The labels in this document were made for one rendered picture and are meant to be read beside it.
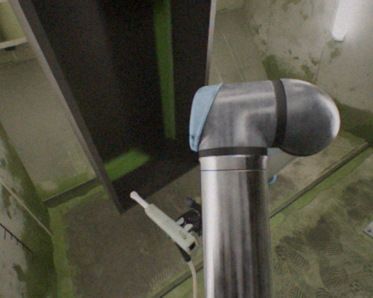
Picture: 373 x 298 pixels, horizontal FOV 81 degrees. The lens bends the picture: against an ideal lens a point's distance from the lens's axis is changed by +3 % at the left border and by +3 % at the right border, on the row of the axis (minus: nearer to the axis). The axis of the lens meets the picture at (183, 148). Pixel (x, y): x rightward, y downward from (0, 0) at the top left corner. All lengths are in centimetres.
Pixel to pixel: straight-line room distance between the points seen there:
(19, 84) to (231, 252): 212
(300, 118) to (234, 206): 16
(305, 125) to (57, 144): 197
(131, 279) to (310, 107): 144
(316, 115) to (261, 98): 8
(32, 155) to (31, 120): 28
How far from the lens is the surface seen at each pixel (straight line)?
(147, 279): 158
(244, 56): 288
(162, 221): 91
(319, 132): 40
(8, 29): 192
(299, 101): 37
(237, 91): 36
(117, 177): 148
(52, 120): 216
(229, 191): 34
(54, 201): 219
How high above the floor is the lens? 146
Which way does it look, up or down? 38 degrees down
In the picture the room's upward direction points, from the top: 9 degrees counter-clockwise
